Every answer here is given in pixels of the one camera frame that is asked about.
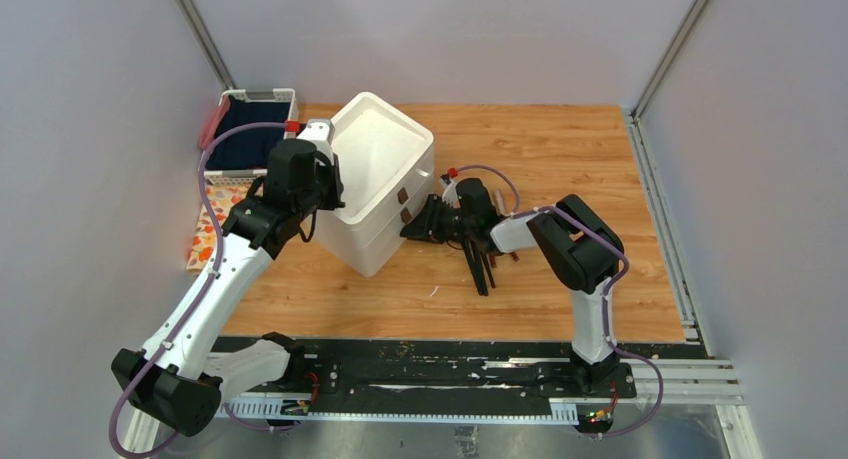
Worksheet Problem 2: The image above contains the dark blue cloth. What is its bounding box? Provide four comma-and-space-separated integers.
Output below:
206, 96, 291, 170

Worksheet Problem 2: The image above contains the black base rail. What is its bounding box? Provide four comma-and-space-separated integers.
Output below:
211, 336, 639, 418

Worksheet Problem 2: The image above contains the pink cloth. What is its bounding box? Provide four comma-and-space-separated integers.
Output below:
198, 95, 231, 151

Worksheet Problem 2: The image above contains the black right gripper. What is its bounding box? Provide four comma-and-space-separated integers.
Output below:
401, 194, 477, 245

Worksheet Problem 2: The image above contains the white perforated basket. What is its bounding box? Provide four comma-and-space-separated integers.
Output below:
198, 88, 300, 183

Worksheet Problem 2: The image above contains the floral orange cloth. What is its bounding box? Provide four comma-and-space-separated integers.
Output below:
185, 183, 249, 274

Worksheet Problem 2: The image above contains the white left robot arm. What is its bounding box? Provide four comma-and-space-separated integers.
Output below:
111, 119, 345, 437

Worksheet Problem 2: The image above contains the white drawer organizer box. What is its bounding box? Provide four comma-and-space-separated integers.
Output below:
315, 92, 434, 277

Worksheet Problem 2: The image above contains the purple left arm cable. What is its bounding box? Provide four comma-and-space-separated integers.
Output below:
107, 120, 303, 457

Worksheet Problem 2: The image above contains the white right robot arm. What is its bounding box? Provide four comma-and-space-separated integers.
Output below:
400, 178, 628, 397

